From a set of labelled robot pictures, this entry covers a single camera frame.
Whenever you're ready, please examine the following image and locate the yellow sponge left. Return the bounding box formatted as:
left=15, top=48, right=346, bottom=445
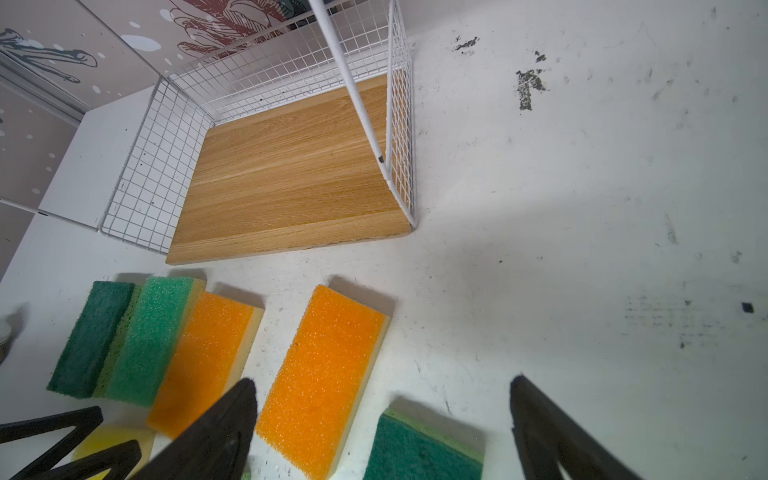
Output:
left=70, top=424, right=157, bottom=480

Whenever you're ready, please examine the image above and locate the light green sponge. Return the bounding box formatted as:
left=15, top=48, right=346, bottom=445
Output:
left=93, top=276, right=206, bottom=408

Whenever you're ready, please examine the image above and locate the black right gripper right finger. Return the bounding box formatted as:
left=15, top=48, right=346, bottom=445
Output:
left=510, top=375, right=638, bottom=479

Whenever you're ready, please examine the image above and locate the dark green sponge far left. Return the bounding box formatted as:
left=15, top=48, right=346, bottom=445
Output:
left=46, top=281, right=136, bottom=399

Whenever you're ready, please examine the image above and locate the dark green sponge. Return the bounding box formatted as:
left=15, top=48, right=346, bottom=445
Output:
left=363, top=408, right=484, bottom=479
left=46, top=281, right=136, bottom=399

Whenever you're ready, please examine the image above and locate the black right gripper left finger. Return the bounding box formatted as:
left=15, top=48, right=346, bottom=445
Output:
left=134, top=378, right=258, bottom=479

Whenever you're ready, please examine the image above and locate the bottom wooden shelf board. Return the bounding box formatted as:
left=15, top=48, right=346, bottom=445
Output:
left=167, top=70, right=415, bottom=265

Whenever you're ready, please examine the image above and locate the orange sponge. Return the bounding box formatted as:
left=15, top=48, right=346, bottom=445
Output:
left=147, top=292, right=264, bottom=439
left=255, top=285, right=390, bottom=479

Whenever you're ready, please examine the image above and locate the dark green sponge right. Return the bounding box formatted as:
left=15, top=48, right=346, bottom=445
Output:
left=363, top=408, right=484, bottom=479

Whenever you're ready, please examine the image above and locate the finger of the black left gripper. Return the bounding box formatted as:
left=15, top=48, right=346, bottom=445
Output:
left=1, top=406, right=142, bottom=479

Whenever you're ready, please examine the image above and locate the white wire three-tier shelf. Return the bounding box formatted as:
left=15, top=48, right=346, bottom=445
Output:
left=88, top=1, right=416, bottom=260

